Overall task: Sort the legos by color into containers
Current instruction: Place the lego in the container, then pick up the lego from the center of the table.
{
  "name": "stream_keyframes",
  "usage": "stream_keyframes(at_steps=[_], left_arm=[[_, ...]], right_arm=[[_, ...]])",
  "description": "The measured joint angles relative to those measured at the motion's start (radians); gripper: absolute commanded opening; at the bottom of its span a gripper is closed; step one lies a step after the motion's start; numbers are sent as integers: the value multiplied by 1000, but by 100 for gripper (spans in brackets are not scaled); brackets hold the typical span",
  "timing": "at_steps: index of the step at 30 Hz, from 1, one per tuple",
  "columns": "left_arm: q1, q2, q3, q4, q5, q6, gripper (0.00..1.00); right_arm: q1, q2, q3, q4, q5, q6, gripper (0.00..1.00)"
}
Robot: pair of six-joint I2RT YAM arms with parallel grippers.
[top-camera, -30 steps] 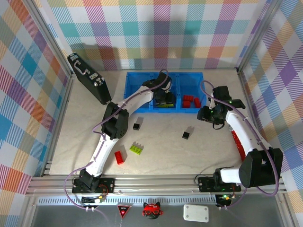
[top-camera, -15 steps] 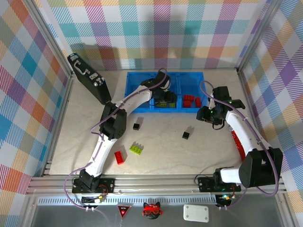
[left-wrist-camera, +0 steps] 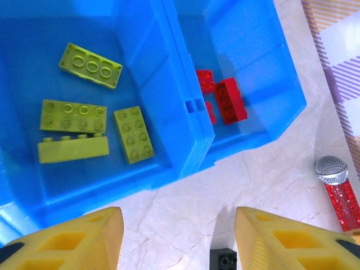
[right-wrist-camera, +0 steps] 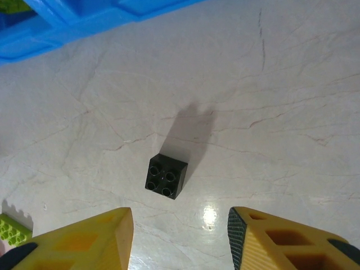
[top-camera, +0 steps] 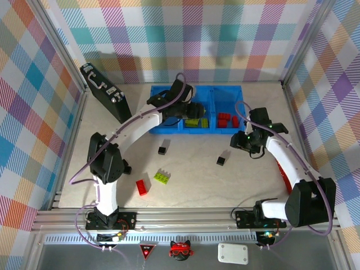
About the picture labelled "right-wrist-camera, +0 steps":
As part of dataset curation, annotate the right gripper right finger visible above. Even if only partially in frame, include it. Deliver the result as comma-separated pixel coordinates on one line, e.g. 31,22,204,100
227,206,360,270

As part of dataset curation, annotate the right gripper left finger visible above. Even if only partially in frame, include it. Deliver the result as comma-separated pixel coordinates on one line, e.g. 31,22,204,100
0,207,134,270

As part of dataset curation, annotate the black lego brick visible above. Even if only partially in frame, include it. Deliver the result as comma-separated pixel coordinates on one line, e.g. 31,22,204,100
145,154,189,200

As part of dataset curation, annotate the green lego brick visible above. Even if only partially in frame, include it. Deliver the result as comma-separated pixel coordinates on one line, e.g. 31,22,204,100
0,0,32,14
0,213,32,249

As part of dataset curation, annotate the blue plastic bin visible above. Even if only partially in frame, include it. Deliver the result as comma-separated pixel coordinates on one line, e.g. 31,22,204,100
0,0,60,67
36,0,203,40

